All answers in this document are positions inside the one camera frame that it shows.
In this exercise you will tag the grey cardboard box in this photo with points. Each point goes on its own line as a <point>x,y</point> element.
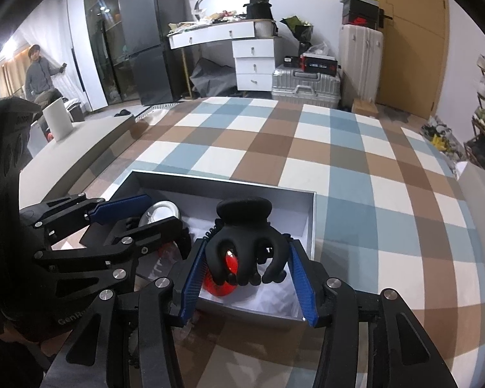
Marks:
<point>266,206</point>

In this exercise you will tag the dark wrapped flower bouquet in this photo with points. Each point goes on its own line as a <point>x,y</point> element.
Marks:
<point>299,32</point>

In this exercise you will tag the black paper bag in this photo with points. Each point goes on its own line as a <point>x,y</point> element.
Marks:
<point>258,6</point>

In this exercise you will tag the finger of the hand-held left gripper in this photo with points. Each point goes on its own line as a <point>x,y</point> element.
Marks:
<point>121,208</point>
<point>153,234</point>

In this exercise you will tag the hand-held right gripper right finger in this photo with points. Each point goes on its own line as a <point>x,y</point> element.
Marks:
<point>303,287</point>

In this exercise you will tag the white dressing table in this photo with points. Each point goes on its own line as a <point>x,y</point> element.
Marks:
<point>250,64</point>

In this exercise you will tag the beige curtain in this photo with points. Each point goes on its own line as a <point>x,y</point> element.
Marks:
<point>12,76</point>

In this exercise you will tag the black and red box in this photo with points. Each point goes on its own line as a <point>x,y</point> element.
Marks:
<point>319,64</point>

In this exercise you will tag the dark cloth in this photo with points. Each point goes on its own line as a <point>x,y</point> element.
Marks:
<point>210,76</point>

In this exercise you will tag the white cylindrical appliance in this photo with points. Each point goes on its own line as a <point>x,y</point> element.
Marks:
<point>58,121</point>

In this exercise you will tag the large black hair claw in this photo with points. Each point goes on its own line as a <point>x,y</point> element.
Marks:
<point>242,242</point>

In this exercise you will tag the white suitcase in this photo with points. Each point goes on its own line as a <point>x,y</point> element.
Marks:
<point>359,64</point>

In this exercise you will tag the oval mirror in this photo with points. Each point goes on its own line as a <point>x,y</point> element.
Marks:
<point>222,2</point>

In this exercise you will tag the checked blanket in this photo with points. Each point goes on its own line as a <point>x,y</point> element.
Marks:
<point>347,169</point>

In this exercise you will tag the glass door cabinet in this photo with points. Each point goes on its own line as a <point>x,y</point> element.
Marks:
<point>105,48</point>

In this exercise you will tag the black shoe box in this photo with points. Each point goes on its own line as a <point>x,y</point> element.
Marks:
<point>359,15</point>

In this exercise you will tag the beige bed frame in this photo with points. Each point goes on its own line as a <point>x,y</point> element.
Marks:
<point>85,149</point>

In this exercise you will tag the wooden door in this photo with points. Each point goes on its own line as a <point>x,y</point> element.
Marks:
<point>412,48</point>

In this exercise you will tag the black fridge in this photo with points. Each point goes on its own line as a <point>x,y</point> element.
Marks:
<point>149,48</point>

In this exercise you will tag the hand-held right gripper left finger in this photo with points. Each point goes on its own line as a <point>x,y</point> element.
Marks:
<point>194,283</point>

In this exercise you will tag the wooden shoe rack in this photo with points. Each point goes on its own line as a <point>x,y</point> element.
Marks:
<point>479,141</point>

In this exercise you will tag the small cardboard box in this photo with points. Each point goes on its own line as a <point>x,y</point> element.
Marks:
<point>364,108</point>

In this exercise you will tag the small black box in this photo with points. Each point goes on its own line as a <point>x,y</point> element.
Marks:
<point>292,61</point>

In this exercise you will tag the white ribbed container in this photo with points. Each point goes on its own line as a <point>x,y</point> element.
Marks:
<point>264,28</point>

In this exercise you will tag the silver suitcase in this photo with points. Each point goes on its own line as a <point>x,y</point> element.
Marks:
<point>303,87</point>

